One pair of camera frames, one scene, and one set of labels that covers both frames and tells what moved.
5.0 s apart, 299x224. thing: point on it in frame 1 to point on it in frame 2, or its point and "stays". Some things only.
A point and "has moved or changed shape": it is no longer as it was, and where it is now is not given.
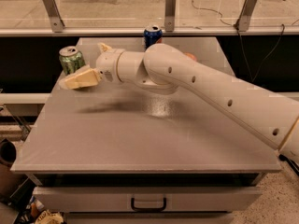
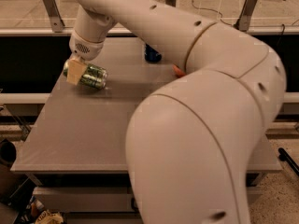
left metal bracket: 52,9 stays
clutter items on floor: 35,212 stays
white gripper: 107,63 to 84,49
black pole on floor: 293,164 stays
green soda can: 71,59 has moved or changed shape
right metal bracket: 243,22 stays
